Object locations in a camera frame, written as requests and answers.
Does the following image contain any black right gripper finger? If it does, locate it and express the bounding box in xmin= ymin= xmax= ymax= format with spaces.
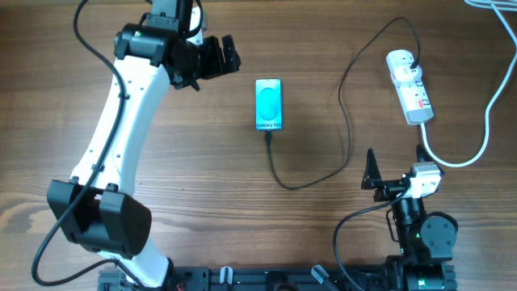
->
xmin=415 ymin=144 xmax=444 ymax=176
xmin=361 ymin=148 xmax=382 ymax=190

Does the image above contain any blue screen Galaxy smartphone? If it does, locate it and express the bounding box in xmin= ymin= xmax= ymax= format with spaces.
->
xmin=254 ymin=78 xmax=283 ymax=131

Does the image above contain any black USB-C charger cable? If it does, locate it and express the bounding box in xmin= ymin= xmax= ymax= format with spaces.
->
xmin=265 ymin=15 xmax=422 ymax=191

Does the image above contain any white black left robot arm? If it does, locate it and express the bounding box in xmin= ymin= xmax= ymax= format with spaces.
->
xmin=47 ymin=1 xmax=241 ymax=290

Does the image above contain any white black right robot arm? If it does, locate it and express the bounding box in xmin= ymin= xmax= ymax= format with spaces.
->
xmin=361 ymin=145 xmax=459 ymax=291

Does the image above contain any white charger plug adapter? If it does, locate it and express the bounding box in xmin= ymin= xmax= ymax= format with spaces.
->
xmin=391 ymin=65 xmax=422 ymax=87

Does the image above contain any white power strip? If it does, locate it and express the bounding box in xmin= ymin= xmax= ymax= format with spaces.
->
xmin=386 ymin=49 xmax=434 ymax=125

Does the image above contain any white power strip cord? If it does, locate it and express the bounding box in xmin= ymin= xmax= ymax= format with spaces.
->
xmin=419 ymin=0 xmax=517 ymax=169

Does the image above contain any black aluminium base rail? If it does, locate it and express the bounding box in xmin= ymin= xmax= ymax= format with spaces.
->
xmin=97 ymin=264 xmax=458 ymax=291

